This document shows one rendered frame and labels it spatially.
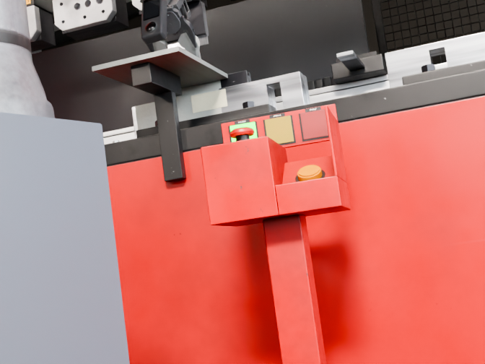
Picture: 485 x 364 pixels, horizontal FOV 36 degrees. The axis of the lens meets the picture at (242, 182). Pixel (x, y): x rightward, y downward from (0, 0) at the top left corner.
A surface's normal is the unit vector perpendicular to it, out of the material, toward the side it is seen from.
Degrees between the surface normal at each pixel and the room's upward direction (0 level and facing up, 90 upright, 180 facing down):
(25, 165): 90
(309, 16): 90
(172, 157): 90
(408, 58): 90
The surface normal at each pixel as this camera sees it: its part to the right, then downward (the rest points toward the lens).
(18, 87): 0.69, -0.46
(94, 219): 0.83, -0.17
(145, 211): -0.32, -0.06
